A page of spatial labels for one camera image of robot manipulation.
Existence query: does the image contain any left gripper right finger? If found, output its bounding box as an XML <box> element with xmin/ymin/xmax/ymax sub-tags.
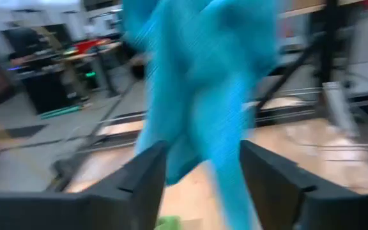
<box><xmin>240</xmin><ymin>139</ymin><xmax>368</xmax><ymax>230</ymax></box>

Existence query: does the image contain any black aluminium table frame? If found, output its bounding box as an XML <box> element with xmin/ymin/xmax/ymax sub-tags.
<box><xmin>48</xmin><ymin>81</ymin><xmax>368</xmax><ymax>192</ymax></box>

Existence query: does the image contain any black cabinet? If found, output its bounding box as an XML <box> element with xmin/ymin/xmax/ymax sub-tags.
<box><xmin>22</xmin><ymin>70</ymin><xmax>88</xmax><ymax>114</ymax></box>

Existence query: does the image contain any background desk with clutter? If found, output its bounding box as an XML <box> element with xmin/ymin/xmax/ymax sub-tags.
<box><xmin>8</xmin><ymin>37</ymin><xmax>124</xmax><ymax>96</ymax></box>

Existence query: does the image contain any green microfiber towel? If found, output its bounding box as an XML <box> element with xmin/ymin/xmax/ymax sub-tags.
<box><xmin>154</xmin><ymin>215</ymin><xmax>183</xmax><ymax>230</ymax></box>

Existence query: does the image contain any blue microfiber towel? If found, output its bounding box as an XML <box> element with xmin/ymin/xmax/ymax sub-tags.
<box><xmin>121</xmin><ymin>0</ymin><xmax>279</xmax><ymax>230</ymax></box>

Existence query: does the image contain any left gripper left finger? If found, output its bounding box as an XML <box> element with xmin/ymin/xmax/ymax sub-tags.
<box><xmin>0</xmin><ymin>139</ymin><xmax>169</xmax><ymax>230</ymax></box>

